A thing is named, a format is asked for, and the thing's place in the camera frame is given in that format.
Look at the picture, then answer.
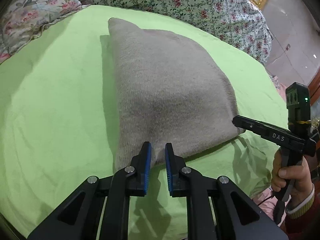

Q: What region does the beige knit sweater brown trim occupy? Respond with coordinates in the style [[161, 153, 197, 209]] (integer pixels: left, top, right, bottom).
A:
[[108, 18, 244, 169]]

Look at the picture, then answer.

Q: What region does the person's right hand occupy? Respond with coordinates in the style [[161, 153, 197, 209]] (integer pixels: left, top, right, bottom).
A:
[[271, 150, 313, 208]]

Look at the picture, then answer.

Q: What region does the red knit sleeve striped cuff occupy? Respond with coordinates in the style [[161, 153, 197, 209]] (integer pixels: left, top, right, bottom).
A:
[[284, 186, 319, 239]]

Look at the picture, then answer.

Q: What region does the red rose floral quilt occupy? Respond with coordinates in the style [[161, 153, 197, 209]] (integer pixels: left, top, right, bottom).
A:
[[89, 0, 272, 64]]

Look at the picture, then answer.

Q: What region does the pink floral pillow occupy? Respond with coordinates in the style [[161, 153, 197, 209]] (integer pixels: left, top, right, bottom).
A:
[[1, 0, 83, 62]]

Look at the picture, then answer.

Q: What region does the black cable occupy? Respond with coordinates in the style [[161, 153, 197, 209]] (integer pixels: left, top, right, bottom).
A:
[[257, 184, 278, 205]]

